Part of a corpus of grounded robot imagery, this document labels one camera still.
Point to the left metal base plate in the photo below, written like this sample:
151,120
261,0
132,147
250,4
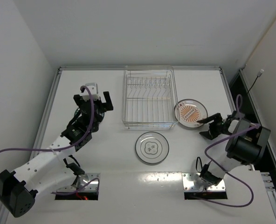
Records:
87,183

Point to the metal wire dish rack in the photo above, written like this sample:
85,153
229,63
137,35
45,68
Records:
149,97

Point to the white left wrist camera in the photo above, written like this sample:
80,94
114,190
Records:
93,88

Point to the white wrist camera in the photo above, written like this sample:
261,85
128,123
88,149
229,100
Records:
232,126
93,88

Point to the metal base plate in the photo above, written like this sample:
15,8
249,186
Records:
192,183
87,183

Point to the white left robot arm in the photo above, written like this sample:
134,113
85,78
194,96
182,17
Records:
20,188

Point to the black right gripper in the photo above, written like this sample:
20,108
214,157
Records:
215,125

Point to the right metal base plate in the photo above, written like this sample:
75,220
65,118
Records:
192,183

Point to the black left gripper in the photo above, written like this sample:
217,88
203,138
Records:
91,102

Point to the white plate with black rim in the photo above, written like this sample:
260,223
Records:
152,148

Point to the green rimmed plate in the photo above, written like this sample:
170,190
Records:
97,118

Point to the orange sunburst pattern plate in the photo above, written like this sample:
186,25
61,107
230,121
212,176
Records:
188,113

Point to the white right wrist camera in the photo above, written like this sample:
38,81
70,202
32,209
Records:
232,126

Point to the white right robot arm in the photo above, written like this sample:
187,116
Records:
246,145

